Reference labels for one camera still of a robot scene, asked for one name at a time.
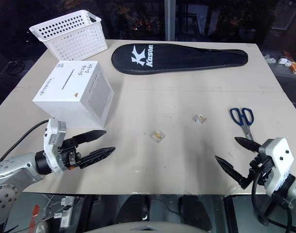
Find black Kason racket cover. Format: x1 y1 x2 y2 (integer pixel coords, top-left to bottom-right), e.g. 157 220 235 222
111 43 249 75

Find small clear piece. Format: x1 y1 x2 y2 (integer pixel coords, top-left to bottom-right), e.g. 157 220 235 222
192 114 208 125
151 130 165 144

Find orange and white small box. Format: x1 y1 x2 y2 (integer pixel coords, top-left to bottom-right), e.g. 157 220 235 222
284 51 296 75

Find white cardboard box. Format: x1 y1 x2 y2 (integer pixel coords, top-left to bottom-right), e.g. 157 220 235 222
32 60 115 129

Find blue handled scissors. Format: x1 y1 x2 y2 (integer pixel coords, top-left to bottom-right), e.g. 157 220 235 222
229 107 255 142

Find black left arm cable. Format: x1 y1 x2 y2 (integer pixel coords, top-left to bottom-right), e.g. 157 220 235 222
0 119 51 163

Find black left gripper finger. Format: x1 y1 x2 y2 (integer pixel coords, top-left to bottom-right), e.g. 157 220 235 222
72 130 107 148
79 147 116 170

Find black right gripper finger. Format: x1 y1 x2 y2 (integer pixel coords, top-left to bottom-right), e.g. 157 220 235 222
234 137 262 153
215 155 254 189

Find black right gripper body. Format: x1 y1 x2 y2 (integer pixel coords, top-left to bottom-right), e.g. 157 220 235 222
249 155 275 186

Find white perforated plastic basket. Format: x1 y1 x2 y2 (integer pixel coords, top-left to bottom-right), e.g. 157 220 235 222
29 9 108 61

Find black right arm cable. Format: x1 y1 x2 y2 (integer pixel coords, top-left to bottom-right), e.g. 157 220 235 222
251 167 296 233

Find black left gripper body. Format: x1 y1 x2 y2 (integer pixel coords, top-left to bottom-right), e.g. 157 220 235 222
57 138 83 171

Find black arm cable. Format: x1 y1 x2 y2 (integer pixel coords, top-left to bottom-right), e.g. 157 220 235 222
251 167 296 233
0 119 51 163

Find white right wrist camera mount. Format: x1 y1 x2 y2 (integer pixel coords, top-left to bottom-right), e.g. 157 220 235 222
258 137 295 196

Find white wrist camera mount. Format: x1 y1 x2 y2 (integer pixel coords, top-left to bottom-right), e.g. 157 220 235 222
258 137 295 196
43 118 67 174

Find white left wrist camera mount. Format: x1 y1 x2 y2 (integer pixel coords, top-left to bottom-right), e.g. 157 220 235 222
43 118 67 174

